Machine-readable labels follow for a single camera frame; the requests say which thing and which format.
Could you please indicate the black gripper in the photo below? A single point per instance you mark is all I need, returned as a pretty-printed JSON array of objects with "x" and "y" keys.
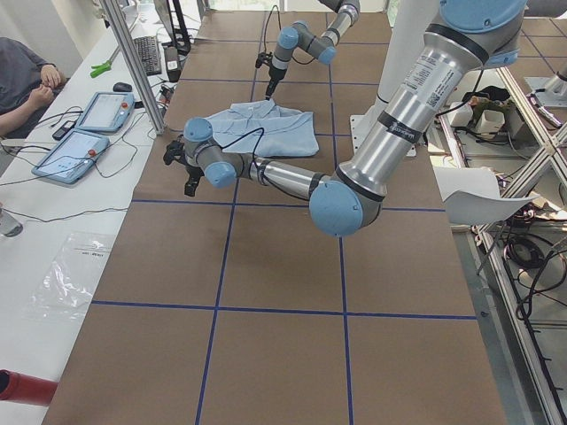
[
  {"x": 274, "y": 77},
  {"x": 193, "y": 170}
]

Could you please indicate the light blue button-up shirt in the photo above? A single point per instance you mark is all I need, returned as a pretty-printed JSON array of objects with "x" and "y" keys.
[{"x": 266, "y": 129}]

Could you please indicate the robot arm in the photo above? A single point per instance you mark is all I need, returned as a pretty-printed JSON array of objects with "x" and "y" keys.
[
  {"x": 299, "y": 36},
  {"x": 463, "y": 36}
]

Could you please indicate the black power adapter with label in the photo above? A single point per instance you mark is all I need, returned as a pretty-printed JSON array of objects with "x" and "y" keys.
[{"x": 172, "y": 63}]

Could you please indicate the upper blue teach pendant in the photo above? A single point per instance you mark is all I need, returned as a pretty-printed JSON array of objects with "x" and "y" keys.
[{"x": 106, "y": 112}]

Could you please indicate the blue teach pendant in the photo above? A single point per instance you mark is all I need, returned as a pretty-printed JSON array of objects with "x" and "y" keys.
[
  {"x": 72, "y": 157},
  {"x": 106, "y": 112}
]

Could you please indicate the lower blue teach pendant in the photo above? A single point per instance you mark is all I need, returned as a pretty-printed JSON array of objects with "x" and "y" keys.
[{"x": 72, "y": 157}]

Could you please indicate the black computer mouse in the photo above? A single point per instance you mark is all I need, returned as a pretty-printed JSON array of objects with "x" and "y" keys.
[{"x": 122, "y": 87}]

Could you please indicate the black keyboard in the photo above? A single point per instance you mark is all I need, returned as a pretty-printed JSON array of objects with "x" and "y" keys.
[{"x": 147, "y": 48}]

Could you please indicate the black mobile phone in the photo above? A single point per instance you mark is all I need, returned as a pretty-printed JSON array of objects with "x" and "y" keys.
[{"x": 63, "y": 130}]

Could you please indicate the green plastic tool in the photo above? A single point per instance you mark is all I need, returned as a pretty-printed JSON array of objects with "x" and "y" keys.
[{"x": 100, "y": 69}]

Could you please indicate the clear plastic bag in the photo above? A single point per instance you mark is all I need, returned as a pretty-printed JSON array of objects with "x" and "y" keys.
[{"x": 69, "y": 285}]

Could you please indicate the seated person in grey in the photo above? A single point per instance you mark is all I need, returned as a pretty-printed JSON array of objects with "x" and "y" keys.
[{"x": 29, "y": 85}]

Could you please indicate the white box on shelf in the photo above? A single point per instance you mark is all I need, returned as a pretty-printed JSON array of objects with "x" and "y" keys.
[{"x": 460, "y": 117}]

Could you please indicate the red cylinder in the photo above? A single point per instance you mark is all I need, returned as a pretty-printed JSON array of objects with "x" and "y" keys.
[{"x": 26, "y": 389}]

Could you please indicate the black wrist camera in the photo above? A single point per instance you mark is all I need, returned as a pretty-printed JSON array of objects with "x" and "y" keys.
[
  {"x": 175, "y": 152},
  {"x": 263, "y": 59}
]

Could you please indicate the white pedestal column with base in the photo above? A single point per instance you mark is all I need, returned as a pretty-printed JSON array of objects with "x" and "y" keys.
[{"x": 406, "y": 44}]

